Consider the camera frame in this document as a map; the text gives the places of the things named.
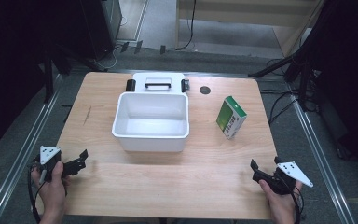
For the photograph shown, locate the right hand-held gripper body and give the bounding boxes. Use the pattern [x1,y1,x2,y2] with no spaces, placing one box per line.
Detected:
[252,161,314,196]

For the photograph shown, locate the white floor cable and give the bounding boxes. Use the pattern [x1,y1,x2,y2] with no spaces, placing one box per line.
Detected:
[96,15,129,71]

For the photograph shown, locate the black tripod stand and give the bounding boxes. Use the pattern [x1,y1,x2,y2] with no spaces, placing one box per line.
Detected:
[247,46,321,113]
[34,36,110,105]

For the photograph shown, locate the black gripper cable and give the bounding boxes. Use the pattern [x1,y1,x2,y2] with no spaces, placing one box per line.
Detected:
[274,172,306,224]
[27,161,46,224]

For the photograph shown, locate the green and white medicine box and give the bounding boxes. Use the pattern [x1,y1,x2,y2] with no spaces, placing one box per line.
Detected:
[215,95,248,140]

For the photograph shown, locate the black hanging cable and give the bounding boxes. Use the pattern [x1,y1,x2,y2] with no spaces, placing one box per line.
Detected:
[176,0,198,51]

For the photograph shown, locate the light wooden furniture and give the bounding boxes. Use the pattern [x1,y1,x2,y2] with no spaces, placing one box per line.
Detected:
[175,0,325,59]

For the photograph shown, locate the person's right hand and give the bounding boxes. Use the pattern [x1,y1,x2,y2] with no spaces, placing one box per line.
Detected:
[258,179,303,224]

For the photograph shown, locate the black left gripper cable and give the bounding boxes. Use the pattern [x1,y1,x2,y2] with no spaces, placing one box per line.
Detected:
[27,161,46,224]

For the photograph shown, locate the metal floor rail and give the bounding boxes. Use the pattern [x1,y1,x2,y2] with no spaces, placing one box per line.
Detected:
[0,73,64,224]
[283,82,357,224]

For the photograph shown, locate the white box lid with handle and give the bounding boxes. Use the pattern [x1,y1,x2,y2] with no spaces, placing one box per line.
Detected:
[125,72,191,94]

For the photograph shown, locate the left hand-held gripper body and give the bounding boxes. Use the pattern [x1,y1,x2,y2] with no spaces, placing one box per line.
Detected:
[31,145,76,185]

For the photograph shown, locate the person's left hand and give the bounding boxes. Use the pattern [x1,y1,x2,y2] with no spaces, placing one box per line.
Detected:
[31,161,72,217]

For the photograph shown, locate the dark cabinet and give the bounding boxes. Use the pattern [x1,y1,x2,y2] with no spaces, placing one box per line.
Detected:
[50,0,123,62]

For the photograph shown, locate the black floor cables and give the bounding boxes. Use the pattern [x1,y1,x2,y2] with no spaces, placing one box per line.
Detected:
[259,57,321,126]

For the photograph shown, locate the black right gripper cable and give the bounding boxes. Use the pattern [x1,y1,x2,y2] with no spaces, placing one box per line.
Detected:
[274,172,306,224]

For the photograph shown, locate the white plastic storage box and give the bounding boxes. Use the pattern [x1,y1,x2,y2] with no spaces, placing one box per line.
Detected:
[111,91,190,153]

